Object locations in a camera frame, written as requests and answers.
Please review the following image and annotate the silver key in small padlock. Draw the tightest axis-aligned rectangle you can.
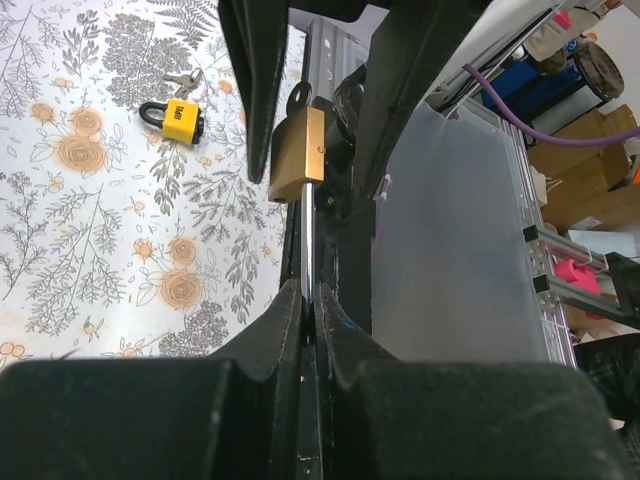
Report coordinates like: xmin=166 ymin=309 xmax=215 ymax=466
xmin=286 ymin=80 xmax=312 ymax=117

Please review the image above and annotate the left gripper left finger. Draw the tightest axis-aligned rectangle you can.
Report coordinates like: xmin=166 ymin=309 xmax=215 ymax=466
xmin=1 ymin=282 xmax=304 ymax=479

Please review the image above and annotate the small brass padlock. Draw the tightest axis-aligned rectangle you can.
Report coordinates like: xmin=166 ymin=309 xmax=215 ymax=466
xmin=269 ymin=106 xmax=326 ymax=305

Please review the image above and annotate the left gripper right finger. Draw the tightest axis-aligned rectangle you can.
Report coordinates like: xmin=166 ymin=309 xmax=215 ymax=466
xmin=314 ymin=285 xmax=628 ymax=479

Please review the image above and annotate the floral table mat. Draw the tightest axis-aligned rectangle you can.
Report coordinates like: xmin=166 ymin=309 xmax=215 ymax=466
xmin=1 ymin=1 xmax=286 ymax=367

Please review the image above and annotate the cardboard box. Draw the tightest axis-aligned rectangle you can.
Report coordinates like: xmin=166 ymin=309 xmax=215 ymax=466
xmin=527 ymin=104 xmax=640 ymax=231

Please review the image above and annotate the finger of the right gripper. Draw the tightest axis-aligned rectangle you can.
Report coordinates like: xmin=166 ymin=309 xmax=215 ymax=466
xmin=352 ymin=0 xmax=490 ymax=198
xmin=218 ymin=0 xmax=288 ymax=181

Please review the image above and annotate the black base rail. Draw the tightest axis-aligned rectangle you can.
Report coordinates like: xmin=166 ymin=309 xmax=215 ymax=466
xmin=302 ymin=17 xmax=376 ymax=334

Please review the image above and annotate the pink plastic part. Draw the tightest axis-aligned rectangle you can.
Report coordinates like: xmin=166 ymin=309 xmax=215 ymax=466
xmin=554 ymin=259 xmax=601 ymax=295

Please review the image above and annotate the blue barrel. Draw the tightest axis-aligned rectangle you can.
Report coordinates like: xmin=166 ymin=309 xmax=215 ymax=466
xmin=491 ymin=49 xmax=606 ymax=134

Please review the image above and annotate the yellow padlock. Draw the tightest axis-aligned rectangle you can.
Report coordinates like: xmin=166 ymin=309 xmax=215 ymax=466
xmin=138 ymin=99 xmax=205 ymax=145

